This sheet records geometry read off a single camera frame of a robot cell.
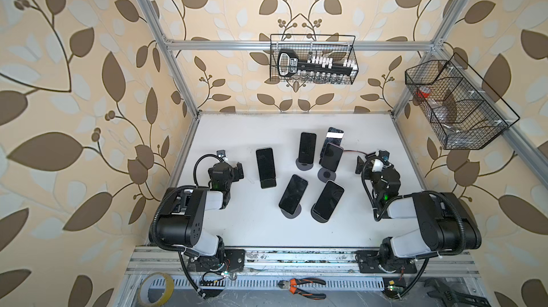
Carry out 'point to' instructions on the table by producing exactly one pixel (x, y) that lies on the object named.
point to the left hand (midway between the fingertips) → (224, 163)
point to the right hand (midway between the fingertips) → (370, 158)
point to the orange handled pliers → (291, 285)
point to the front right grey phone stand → (318, 217)
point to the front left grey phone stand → (292, 215)
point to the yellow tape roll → (143, 285)
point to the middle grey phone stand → (325, 175)
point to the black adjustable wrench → (447, 296)
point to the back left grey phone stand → (304, 166)
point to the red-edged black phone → (331, 156)
